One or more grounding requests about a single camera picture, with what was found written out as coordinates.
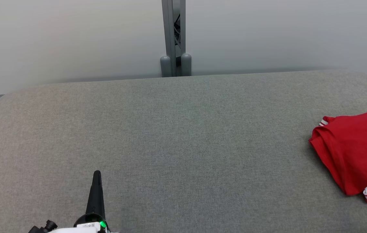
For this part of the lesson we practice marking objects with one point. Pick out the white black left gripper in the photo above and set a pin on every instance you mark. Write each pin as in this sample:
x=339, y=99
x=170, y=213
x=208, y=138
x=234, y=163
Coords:
x=89, y=223

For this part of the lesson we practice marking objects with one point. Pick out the red shirt with white sleeves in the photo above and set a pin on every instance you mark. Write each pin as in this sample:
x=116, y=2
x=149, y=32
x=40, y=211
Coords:
x=351, y=152

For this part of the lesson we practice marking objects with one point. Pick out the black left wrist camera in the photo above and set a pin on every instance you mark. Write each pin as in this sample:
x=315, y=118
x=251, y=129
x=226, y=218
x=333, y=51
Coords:
x=45, y=226

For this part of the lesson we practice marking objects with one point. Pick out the grey cylindrical post foot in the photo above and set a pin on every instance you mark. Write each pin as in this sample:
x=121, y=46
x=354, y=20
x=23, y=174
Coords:
x=165, y=66

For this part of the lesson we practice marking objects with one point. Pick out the grey metal partition post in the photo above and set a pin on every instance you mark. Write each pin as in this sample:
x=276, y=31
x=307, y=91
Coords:
x=167, y=32

